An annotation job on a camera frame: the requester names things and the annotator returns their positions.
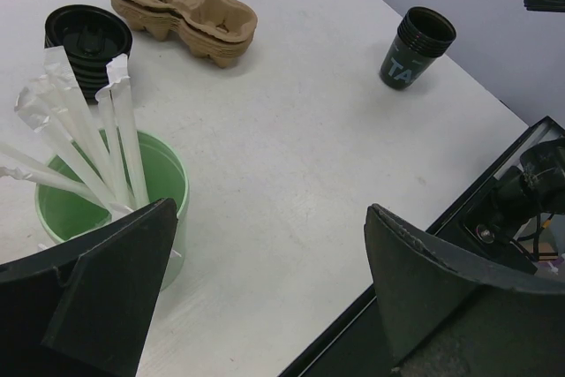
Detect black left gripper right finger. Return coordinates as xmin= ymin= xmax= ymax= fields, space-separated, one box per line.
xmin=364 ymin=204 xmax=564 ymax=376

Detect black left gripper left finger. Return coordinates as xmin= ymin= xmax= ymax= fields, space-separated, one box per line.
xmin=1 ymin=198 xmax=177 ymax=376

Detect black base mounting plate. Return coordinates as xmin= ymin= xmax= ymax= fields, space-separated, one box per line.
xmin=285 ymin=117 xmax=564 ymax=376

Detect green straw holder cup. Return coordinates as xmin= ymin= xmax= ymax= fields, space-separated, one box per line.
xmin=34 ymin=128 xmax=190 ymax=293

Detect white wrapped straw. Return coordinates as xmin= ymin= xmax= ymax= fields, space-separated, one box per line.
xmin=0 ymin=141 xmax=96 ymax=198
xmin=44 ymin=46 xmax=117 ymax=201
xmin=97 ymin=54 xmax=149 ymax=209
xmin=95 ymin=89 xmax=130 ymax=207
xmin=14 ymin=87 xmax=114 ymax=210

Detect brown pulp cup carriers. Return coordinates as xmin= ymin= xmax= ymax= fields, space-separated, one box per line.
xmin=110 ymin=0 xmax=258 ymax=68

